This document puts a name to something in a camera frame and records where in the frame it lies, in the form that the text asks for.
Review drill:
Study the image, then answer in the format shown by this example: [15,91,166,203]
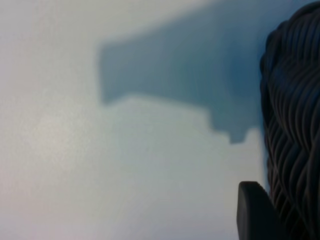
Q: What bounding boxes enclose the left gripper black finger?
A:
[236,180,285,240]

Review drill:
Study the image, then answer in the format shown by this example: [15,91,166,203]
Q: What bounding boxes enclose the dark brown wicker basket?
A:
[259,1,320,240]

